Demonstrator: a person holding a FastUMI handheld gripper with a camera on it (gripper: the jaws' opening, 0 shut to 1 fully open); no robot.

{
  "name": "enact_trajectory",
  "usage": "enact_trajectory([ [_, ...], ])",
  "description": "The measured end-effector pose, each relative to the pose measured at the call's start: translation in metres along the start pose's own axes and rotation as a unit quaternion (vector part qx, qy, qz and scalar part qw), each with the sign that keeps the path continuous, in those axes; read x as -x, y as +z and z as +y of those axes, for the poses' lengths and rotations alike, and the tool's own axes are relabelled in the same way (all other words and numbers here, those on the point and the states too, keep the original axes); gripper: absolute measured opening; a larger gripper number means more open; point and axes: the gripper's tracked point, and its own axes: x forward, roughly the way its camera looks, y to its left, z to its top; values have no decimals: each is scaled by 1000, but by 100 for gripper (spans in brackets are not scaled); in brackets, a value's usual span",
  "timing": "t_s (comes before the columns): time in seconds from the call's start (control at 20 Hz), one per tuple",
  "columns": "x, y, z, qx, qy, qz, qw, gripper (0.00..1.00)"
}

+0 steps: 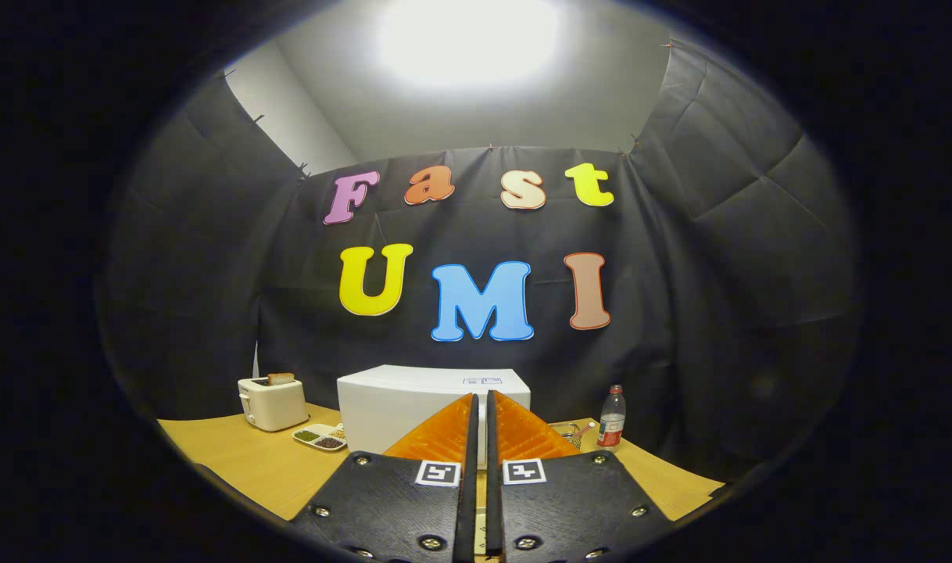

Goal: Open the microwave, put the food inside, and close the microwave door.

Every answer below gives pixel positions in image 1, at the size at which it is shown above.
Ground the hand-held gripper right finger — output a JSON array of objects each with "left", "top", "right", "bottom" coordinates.
[{"left": 485, "top": 389, "right": 676, "bottom": 563}]

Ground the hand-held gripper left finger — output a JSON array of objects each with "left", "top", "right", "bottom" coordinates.
[{"left": 292, "top": 393, "right": 478, "bottom": 563}]

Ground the white microwave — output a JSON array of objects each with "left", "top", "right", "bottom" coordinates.
[{"left": 337, "top": 364, "right": 531, "bottom": 470}]

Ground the clear plastic water bottle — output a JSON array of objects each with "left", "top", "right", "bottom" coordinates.
[{"left": 597, "top": 384, "right": 627, "bottom": 454}]

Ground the white divided bean dish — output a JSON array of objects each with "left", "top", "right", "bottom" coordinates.
[{"left": 292, "top": 423, "right": 349, "bottom": 452}]

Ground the white toaster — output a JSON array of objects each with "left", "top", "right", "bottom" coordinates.
[{"left": 238, "top": 377, "right": 310, "bottom": 433}]

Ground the ceiling light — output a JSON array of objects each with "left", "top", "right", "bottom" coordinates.
[{"left": 378, "top": 0, "right": 563, "bottom": 87}]

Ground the metal wire basket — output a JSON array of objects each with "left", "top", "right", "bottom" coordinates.
[{"left": 550, "top": 421, "right": 602, "bottom": 450}]

